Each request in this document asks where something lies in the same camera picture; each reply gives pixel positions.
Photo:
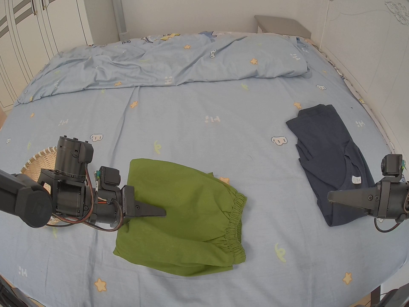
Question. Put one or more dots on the bed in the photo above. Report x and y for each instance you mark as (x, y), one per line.
(204, 133)

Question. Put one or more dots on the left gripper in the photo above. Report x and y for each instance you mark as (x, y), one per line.
(110, 214)

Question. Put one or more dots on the green shorts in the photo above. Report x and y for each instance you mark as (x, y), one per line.
(185, 209)

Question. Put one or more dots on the white wardrobe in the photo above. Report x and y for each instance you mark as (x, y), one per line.
(35, 21)

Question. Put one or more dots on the round woven basket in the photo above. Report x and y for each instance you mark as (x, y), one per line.
(35, 165)

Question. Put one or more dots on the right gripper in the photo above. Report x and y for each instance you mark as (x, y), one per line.
(394, 200)

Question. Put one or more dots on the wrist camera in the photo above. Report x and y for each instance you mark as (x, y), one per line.
(391, 165)
(110, 177)

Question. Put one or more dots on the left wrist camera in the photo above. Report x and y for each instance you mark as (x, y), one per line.
(110, 177)

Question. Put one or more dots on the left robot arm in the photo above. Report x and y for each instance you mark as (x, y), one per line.
(28, 200)

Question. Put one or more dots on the pale blue quilt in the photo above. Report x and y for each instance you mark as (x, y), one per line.
(166, 61)

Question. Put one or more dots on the grey bedside table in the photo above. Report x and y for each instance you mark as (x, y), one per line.
(281, 26)

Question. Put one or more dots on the dark blue T-shirt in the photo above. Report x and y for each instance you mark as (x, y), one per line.
(326, 158)

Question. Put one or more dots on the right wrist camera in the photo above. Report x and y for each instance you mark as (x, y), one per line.
(391, 165)

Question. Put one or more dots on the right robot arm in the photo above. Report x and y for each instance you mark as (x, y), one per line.
(397, 299)

